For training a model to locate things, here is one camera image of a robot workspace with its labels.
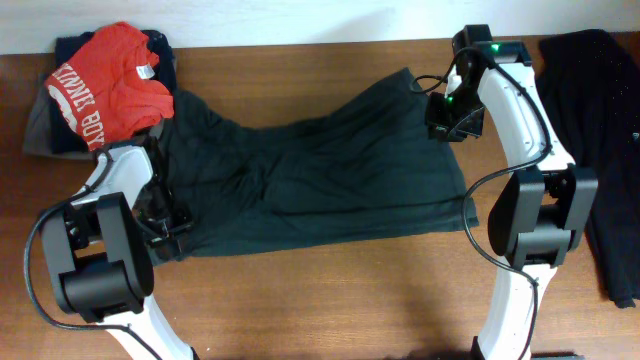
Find dark green Nike t-shirt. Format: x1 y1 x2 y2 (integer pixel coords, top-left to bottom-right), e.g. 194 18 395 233
153 69 478 263

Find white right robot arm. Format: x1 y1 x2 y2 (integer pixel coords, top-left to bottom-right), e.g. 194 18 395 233
424 24 598 359

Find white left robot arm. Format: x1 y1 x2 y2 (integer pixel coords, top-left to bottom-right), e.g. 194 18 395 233
29 136 197 359

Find red folded t-shirt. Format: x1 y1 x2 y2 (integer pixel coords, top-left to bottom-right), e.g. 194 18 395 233
47 22 174 150

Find grey folded garment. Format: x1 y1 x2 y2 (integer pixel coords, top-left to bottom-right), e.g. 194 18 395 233
21 74 169 161

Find black t-shirt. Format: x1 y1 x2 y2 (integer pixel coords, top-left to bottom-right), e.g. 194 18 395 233
537 29 639 309

